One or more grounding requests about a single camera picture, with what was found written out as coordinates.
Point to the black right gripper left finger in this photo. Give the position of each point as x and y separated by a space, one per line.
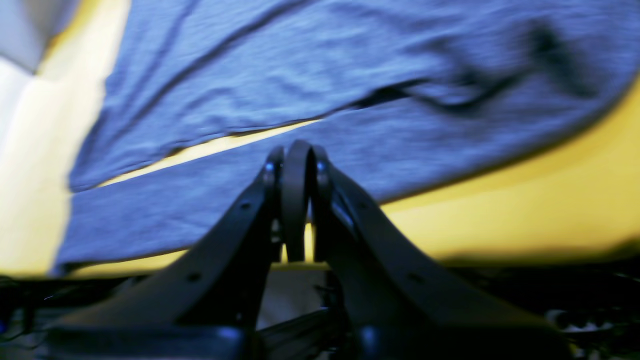
219 283

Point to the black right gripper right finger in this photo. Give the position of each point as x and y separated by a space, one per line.
388 283

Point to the grey long-sleeve shirt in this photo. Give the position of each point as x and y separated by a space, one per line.
405 95

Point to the yellow table cloth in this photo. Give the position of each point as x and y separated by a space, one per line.
575 204

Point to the white cardboard box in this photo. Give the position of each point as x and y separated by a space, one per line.
28 26

